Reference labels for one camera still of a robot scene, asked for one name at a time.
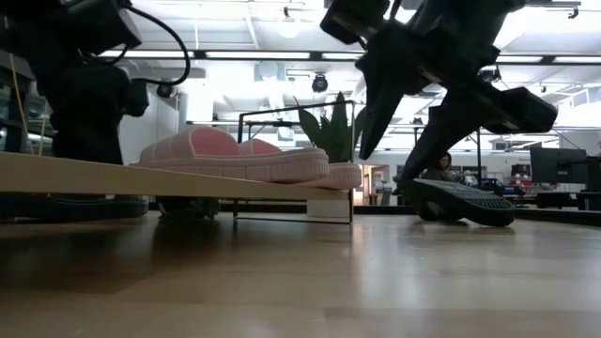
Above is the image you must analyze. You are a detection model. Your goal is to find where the yellow cable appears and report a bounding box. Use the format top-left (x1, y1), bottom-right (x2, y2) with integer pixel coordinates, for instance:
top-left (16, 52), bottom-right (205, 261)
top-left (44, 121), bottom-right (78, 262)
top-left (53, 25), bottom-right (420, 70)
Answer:
top-left (8, 54), bottom-right (46, 156)

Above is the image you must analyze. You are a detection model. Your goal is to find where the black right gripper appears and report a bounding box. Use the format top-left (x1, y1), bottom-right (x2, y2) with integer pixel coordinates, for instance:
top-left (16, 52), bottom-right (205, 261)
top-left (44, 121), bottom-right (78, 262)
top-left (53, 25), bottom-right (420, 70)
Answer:
top-left (320, 0), bottom-right (560, 184)

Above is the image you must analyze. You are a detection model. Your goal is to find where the wooden shelf with black frame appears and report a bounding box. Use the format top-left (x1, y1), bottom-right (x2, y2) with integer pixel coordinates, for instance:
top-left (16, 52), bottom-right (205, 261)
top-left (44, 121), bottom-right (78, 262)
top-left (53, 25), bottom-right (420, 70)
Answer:
top-left (0, 100), bottom-right (357, 225)

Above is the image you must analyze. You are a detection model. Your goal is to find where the person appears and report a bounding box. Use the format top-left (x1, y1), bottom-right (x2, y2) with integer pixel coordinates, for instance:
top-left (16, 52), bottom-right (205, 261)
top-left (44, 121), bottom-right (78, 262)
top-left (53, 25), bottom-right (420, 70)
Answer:
top-left (424, 151), bottom-right (455, 183)

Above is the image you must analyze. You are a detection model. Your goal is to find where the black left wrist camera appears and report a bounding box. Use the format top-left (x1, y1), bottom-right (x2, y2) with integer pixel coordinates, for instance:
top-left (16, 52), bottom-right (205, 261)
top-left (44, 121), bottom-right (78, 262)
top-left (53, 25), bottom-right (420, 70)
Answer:
top-left (124, 78), bottom-right (151, 118)

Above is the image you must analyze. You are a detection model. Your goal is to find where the pink slide sandal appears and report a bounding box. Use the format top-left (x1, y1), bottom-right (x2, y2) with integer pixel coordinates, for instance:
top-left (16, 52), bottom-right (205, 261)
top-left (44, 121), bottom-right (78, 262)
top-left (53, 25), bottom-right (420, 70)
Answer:
top-left (129, 126), bottom-right (331, 184)
top-left (298, 161), bottom-right (363, 192)

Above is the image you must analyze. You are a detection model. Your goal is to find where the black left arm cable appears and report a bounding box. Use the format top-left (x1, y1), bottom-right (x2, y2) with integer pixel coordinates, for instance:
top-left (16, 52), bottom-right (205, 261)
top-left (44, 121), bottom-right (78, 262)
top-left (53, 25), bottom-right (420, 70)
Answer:
top-left (125, 4), bottom-right (192, 88)

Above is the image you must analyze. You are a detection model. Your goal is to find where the black slide sandal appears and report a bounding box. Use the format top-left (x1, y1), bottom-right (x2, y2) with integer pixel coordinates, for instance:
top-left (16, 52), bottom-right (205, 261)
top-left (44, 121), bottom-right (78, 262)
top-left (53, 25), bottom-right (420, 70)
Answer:
top-left (397, 177), bottom-right (516, 228)

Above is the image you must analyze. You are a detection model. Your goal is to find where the snake plant in white pot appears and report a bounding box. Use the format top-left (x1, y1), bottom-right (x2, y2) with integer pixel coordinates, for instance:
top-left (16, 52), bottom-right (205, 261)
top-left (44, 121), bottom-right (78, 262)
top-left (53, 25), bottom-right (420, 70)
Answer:
top-left (293, 91), bottom-right (368, 220)

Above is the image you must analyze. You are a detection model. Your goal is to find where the white pendant lamp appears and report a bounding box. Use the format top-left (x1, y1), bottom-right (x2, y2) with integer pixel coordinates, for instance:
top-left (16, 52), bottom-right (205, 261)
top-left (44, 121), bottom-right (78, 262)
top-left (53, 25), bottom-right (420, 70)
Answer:
top-left (275, 7), bottom-right (301, 39)

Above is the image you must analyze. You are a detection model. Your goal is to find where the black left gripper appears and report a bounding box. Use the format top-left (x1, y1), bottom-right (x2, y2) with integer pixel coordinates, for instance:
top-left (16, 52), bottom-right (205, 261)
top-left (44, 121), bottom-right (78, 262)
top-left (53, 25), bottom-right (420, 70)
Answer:
top-left (49, 65), bottom-right (151, 165)

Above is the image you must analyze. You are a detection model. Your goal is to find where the black ceiling camera cluster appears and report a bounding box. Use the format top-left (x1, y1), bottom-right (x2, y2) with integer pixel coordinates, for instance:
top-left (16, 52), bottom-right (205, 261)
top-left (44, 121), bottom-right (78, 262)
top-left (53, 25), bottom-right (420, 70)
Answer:
top-left (478, 65), bottom-right (501, 84)

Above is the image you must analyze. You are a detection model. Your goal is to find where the black computer monitor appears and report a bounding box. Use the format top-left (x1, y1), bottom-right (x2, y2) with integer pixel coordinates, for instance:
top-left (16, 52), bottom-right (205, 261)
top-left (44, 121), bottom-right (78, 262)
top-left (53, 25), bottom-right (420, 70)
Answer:
top-left (530, 147), bottom-right (588, 185)
top-left (585, 156), bottom-right (601, 193)

